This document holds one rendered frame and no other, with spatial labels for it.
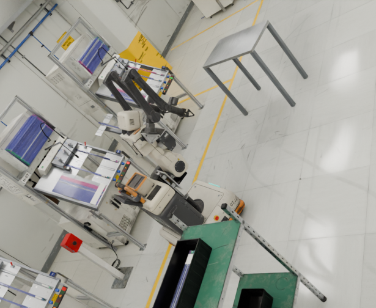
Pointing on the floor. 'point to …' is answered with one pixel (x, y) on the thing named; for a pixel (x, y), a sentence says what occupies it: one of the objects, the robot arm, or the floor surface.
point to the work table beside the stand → (255, 32)
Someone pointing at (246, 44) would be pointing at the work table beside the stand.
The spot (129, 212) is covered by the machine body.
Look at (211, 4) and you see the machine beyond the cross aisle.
